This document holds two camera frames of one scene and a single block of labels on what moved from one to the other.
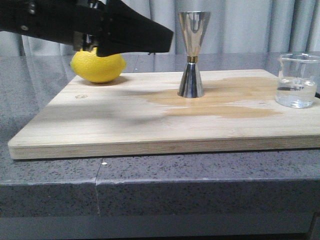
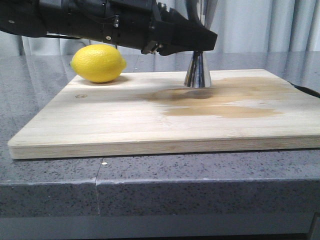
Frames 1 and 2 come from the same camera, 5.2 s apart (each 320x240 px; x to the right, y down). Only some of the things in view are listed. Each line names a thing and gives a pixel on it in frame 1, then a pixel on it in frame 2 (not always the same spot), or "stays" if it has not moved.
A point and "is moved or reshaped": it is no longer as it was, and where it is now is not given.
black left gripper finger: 126,30 → 176,34
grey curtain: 237,27 stays
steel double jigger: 193,24 is moved or reshaped
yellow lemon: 98,69 stays
